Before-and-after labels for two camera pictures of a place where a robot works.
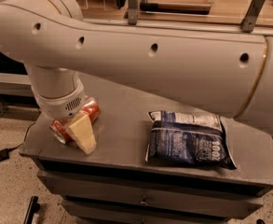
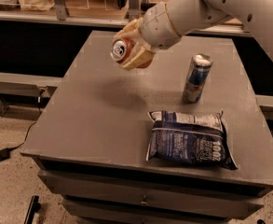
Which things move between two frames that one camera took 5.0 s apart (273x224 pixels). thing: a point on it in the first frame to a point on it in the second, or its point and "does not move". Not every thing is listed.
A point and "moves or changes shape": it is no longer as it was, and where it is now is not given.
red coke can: (61, 128) moves or changes shape
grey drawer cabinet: (114, 183) does not move
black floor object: (34, 206) does not move
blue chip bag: (188, 139) does not move
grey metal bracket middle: (132, 5) does not move
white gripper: (62, 105) to (156, 25)
